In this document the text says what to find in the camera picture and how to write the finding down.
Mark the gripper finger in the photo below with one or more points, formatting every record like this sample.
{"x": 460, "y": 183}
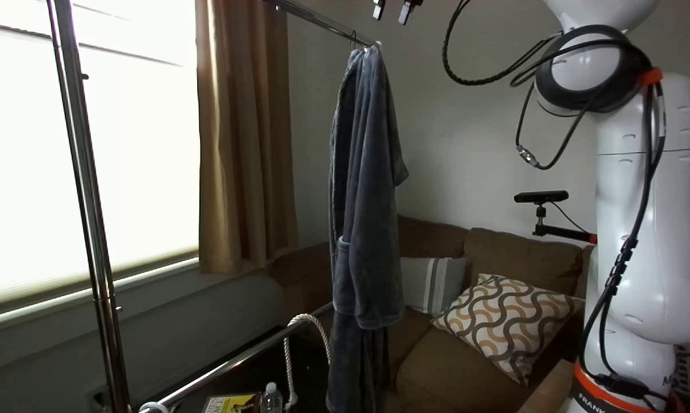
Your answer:
{"x": 378, "y": 9}
{"x": 407, "y": 11}

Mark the dark grey robe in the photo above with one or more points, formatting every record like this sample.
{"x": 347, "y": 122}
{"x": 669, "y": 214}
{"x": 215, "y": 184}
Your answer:
{"x": 366, "y": 260}

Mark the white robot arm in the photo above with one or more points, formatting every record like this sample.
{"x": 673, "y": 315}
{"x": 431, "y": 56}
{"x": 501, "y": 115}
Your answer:
{"x": 637, "y": 294}

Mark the brown curtain beside sofa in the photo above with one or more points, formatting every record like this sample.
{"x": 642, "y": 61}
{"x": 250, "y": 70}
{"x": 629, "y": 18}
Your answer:
{"x": 245, "y": 167}

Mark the grey striped pillow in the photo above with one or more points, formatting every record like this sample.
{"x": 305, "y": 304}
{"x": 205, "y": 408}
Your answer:
{"x": 431, "y": 283}

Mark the wavy patterned cushion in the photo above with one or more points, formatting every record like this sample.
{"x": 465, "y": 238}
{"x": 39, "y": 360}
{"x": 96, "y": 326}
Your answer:
{"x": 509, "y": 322}

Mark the brown sofa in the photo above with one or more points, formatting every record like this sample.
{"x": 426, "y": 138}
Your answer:
{"x": 437, "y": 373}

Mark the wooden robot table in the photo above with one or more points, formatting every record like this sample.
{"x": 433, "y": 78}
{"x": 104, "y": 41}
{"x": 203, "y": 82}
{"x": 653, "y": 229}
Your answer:
{"x": 550, "y": 395}

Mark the clear plastic bottle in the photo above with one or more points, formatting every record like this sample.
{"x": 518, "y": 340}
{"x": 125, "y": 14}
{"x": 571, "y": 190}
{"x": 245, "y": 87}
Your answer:
{"x": 270, "y": 401}

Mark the yellow snack packet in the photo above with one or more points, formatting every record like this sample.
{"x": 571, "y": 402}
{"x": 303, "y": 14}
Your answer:
{"x": 230, "y": 405}

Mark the black camera on stand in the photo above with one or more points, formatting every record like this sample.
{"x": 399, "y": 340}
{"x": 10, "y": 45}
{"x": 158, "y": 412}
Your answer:
{"x": 541, "y": 229}

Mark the chrome clothes rail frame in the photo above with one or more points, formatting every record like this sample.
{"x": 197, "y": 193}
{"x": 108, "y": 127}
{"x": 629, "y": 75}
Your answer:
{"x": 72, "y": 83}

